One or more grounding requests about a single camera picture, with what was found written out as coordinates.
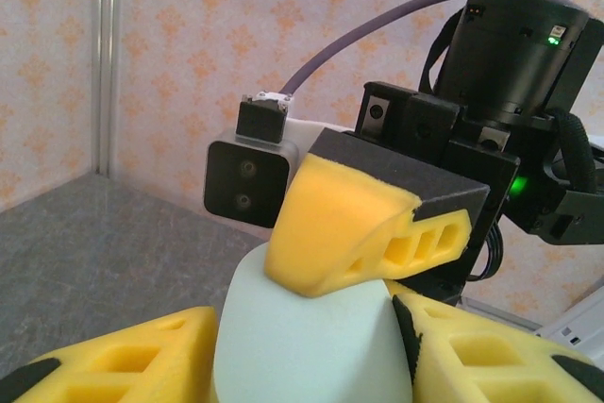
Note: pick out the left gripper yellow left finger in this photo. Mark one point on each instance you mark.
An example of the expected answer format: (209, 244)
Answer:
(189, 365)

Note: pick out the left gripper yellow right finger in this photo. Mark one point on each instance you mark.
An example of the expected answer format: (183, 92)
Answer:
(439, 374)

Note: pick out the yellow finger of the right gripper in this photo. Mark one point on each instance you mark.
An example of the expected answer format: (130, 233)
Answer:
(446, 285)
(340, 214)

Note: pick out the mint green earbud charging case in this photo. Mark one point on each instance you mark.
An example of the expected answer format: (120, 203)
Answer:
(307, 341)

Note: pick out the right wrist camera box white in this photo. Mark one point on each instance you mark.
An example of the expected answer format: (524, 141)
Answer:
(245, 186)

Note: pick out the aluminium frame corner post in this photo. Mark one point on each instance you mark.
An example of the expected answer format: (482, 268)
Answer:
(107, 68)

